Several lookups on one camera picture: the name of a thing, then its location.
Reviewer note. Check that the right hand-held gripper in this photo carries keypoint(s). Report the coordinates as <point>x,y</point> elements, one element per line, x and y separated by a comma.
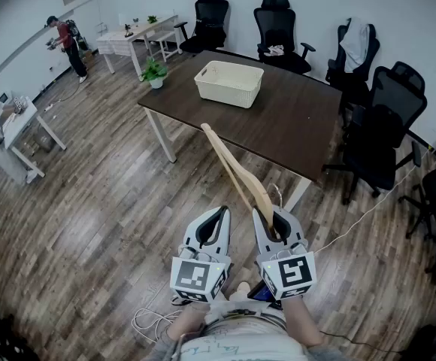
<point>293,273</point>

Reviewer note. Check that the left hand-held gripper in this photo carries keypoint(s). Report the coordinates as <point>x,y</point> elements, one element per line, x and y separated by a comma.
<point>197,275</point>

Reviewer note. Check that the wooden clothes hanger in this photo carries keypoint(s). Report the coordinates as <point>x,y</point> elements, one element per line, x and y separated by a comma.
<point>240,171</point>

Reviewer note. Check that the cream plastic basket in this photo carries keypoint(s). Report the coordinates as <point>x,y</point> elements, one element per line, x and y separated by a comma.
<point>225,92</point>

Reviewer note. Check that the person's right forearm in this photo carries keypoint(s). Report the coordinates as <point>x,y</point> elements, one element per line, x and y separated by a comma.
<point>300,322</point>

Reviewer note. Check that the person's left forearm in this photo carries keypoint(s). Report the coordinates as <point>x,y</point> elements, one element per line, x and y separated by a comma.
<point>188,322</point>

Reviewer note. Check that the white table leg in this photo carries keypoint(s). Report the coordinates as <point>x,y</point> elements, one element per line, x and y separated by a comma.
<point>161,137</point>
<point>297,198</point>

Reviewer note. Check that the black device blue screen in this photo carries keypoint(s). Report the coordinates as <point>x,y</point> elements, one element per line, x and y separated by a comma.
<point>260,292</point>

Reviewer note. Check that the person's light shoe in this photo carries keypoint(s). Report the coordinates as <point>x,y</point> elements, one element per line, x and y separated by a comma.
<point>242,290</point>

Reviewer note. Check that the person's grey white clothing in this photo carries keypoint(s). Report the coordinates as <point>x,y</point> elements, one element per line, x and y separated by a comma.
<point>240,342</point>

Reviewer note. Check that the green potted plant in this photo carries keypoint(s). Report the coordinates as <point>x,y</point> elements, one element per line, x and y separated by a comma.
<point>153,71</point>

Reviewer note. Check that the black mesh office chair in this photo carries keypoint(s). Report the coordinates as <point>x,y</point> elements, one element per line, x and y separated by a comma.
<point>394,100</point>

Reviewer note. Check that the pink crumpled cloth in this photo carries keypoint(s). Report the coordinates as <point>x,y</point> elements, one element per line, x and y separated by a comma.
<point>274,50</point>

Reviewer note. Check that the white stool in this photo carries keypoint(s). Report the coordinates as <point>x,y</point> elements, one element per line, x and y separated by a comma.
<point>163,40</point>

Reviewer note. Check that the white power strip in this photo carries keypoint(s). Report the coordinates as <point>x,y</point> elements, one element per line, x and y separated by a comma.
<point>49,107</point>

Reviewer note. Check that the white garment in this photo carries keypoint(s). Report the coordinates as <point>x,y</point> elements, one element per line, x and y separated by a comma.
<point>355,43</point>

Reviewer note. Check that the light wooden desk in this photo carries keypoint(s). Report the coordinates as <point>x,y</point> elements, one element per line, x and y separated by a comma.
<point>139,32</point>

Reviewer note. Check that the dark small figurine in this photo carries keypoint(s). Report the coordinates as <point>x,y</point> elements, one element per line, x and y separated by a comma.
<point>128,31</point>

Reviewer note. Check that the white desk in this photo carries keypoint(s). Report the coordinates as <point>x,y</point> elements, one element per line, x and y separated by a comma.
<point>19,124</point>

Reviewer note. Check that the small green desk plant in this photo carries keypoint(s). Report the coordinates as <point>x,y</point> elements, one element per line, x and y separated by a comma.
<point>152,19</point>

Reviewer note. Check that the small white monitor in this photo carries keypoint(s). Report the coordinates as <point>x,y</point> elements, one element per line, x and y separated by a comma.
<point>3,98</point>

